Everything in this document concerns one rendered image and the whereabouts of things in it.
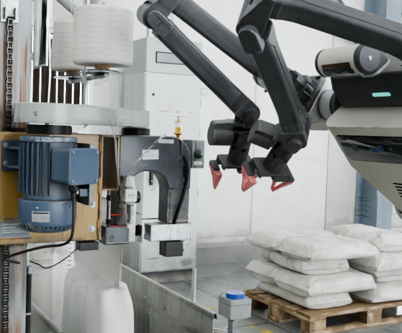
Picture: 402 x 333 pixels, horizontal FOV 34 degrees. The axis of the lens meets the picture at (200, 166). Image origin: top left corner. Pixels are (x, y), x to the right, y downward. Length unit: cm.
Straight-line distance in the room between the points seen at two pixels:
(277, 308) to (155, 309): 227
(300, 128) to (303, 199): 582
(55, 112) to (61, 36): 41
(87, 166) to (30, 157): 15
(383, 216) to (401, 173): 600
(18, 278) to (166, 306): 80
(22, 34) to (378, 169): 105
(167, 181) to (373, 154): 67
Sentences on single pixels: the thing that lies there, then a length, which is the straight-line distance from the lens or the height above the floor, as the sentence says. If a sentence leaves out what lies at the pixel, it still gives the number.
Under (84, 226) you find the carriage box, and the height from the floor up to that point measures 107.
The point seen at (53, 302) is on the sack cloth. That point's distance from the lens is 301.
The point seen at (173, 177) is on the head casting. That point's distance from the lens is 206.
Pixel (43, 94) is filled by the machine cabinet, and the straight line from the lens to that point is 481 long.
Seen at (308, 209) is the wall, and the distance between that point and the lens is 748.
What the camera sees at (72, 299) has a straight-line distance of 245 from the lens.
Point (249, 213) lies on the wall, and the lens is 703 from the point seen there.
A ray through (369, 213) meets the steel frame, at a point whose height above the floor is 48.
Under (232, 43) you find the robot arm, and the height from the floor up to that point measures 159.
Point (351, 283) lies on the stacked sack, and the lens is 480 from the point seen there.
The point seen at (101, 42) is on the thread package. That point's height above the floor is 158.
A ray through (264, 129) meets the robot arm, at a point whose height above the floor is 137.
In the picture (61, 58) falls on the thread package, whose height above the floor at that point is 156.
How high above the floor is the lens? 136
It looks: 3 degrees down
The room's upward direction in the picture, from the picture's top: 2 degrees clockwise
